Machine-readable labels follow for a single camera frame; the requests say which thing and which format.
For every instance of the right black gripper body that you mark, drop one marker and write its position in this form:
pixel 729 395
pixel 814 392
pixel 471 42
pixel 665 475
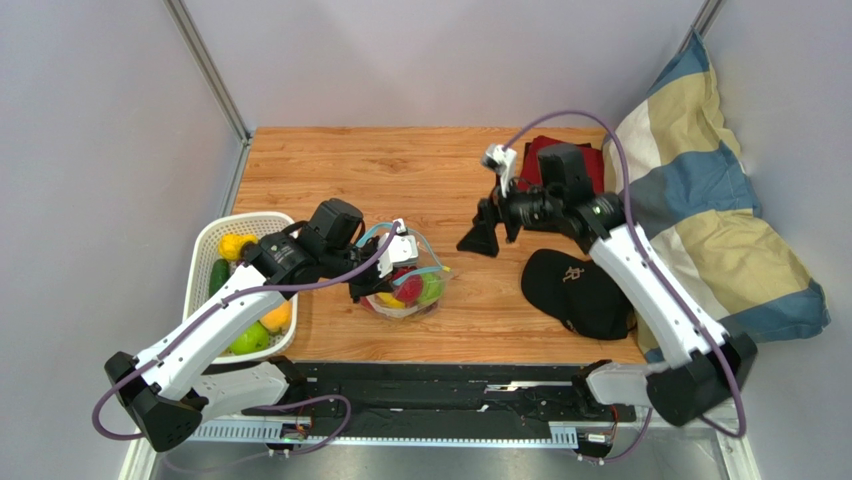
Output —
pixel 494 213

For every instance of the orange peach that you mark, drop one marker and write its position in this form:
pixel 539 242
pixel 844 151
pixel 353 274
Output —
pixel 278 320

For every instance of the red apple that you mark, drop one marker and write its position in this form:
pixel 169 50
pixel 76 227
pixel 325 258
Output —
pixel 409 290

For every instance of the clear zip top bag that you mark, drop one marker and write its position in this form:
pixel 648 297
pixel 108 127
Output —
pixel 428 262

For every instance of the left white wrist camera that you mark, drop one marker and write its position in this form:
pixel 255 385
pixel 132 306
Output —
pixel 401 252

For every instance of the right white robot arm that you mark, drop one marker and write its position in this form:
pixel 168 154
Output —
pixel 703 363

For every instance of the yellow pepper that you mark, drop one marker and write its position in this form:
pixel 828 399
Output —
pixel 231 245

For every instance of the aluminium frame post right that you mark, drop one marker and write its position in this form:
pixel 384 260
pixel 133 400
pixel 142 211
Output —
pixel 703 20

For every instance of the black baseball cap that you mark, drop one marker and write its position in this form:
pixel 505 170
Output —
pixel 577 293

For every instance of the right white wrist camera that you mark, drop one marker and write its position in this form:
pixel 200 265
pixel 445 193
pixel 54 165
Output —
pixel 502 162

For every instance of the aluminium frame post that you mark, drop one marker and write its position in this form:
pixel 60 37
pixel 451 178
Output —
pixel 703 20
pixel 195 43

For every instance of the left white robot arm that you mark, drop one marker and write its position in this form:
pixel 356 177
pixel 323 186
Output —
pixel 166 388

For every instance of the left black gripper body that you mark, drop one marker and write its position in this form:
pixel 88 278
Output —
pixel 364 284

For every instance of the blue yellow striped pillow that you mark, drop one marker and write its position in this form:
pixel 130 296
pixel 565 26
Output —
pixel 689 192

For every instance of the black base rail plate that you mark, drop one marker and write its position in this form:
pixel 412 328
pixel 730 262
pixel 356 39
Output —
pixel 445 401

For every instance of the white plastic fruit basket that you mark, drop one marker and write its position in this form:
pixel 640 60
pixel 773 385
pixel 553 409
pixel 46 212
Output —
pixel 205 252

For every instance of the yellow lemon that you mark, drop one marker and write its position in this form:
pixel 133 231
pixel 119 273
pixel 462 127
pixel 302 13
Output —
pixel 389 301

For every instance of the folded red cloth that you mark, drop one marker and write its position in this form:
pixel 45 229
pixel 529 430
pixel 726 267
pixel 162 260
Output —
pixel 530 174

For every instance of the green cucumber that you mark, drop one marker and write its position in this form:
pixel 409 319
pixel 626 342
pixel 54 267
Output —
pixel 220 273

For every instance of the green apple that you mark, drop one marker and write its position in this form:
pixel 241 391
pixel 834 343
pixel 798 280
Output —
pixel 432 289
pixel 254 339

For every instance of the aluminium frame post left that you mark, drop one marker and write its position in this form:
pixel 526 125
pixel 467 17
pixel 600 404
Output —
pixel 195 43

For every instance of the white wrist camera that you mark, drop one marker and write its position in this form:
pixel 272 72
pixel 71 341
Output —
pixel 401 252
pixel 502 162

